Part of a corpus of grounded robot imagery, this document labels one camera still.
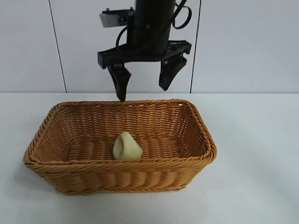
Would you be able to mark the pale yellow egg yolk pastry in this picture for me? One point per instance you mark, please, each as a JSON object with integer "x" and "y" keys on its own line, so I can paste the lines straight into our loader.
{"x": 127, "y": 147}

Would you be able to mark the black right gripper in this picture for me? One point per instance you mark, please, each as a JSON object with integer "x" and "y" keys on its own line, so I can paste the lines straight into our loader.
{"x": 149, "y": 30}

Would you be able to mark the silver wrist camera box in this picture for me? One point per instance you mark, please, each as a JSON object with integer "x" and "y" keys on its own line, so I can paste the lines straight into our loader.
{"x": 109, "y": 19}

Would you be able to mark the tan woven wicker basket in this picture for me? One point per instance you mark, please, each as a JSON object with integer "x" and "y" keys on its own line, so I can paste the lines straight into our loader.
{"x": 93, "y": 172}

